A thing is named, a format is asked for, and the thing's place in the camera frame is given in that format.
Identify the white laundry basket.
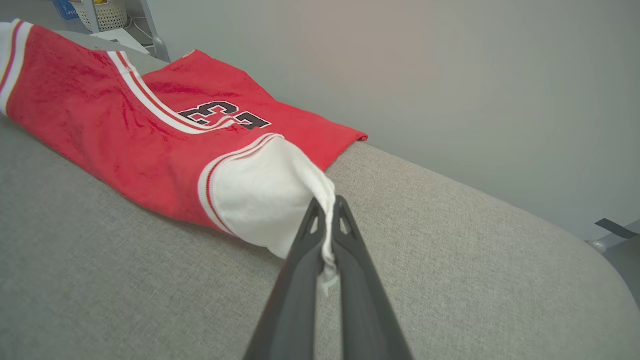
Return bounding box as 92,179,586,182
69,0,129,32

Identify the red white basketball jersey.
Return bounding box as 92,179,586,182
0,19,369,292

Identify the blue package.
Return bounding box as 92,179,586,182
52,0,79,21

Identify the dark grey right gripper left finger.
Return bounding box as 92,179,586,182
243,196,327,360

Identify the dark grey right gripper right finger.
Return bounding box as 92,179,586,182
331,195,414,360

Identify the white partition panel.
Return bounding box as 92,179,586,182
147,0,640,241

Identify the grey metal partition foot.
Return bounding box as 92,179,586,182
586,232,640,256

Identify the grey fabric sofa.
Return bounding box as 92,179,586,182
0,30,640,360

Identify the grey partition post with foot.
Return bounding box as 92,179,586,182
140,0,172,63

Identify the black tape strip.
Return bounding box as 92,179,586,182
595,218,640,240

